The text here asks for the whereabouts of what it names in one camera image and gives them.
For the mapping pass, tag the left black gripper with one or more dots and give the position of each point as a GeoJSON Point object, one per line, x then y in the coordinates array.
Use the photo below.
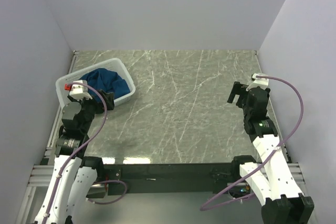
{"type": "Point", "coordinates": [108, 97]}

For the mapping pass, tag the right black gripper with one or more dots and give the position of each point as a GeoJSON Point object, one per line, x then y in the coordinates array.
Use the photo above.
{"type": "Point", "coordinates": [238, 88]}

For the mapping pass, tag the blue printed t-shirt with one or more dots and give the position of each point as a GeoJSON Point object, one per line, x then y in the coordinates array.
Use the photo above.
{"type": "Point", "coordinates": [108, 81]}

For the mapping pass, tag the white perforated plastic basket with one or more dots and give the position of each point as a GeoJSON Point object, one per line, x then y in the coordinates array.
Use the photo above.
{"type": "Point", "coordinates": [113, 64]}

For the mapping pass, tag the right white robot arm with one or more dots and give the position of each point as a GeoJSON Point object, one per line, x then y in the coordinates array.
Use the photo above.
{"type": "Point", "coordinates": [281, 199]}

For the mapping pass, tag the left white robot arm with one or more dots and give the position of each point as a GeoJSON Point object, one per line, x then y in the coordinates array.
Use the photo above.
{"type": "Point", "coordinates": [73, 172]}

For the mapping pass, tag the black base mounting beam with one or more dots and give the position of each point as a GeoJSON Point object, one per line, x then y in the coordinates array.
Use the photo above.
{"type": "Point", "coordinates": [167, 178]}

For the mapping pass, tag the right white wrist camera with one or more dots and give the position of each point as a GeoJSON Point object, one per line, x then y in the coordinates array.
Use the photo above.
{"type": "Point", "coordinates": [258, 80]}

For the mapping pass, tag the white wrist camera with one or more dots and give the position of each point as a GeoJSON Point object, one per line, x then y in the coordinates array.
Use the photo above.
{"type": "Point", "coordinates": [77, 92]}
{"type": "Point", "coordinates": [258, 80]}

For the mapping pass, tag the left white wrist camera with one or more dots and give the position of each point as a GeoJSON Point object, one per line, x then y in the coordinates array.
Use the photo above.
{"type": "Point", "coordinates": [77, 92]}

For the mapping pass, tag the aluminium frame rails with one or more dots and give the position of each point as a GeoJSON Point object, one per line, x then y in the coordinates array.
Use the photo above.
{"type": "Point", "coordinates": [178, 114]}

